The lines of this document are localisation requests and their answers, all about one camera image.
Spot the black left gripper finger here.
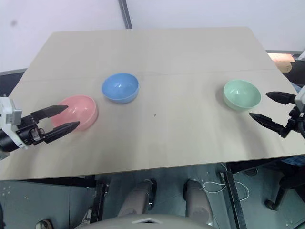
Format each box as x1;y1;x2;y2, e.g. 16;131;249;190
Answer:
30;104;70;123
44;121;81;144

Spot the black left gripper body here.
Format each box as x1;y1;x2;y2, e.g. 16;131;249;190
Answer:
16;113;48;146

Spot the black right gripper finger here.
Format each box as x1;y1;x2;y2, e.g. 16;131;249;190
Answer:
265;91;296;105
249;113;288;139

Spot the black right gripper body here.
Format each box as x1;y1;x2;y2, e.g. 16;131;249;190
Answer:
284;105;305;138

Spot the pink-red plastic bowl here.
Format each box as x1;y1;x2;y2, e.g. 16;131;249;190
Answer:
50;94;99;132

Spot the green plastic bowl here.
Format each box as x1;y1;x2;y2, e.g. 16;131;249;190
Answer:
223;79;262;111

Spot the black office chair base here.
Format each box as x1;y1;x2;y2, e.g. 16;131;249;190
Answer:
265;175;305;211

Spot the blue plastic bowl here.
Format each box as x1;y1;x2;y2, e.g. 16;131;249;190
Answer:
102;73;140;105

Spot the black table leg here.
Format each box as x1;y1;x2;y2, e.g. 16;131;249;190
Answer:
90;175;111;224
219;163;247;229

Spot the grey left robot leg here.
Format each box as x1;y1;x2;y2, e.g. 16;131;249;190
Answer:
117;180;157;218

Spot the grey robot leg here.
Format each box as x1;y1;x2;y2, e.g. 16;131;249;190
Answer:
183;178;211;223
117;180;157;218

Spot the grey right robot leg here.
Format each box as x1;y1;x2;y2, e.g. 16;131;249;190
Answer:
183;178;211;223

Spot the grey robot torso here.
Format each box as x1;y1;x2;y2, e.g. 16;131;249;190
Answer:
92;213;216;229

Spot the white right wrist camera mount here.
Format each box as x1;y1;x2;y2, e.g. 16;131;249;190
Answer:
294;85;305;106

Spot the white cable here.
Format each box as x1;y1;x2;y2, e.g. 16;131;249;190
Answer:
203;163;250;201

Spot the grey wall pillar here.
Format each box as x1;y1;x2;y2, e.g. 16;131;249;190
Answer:
118;0;133;29

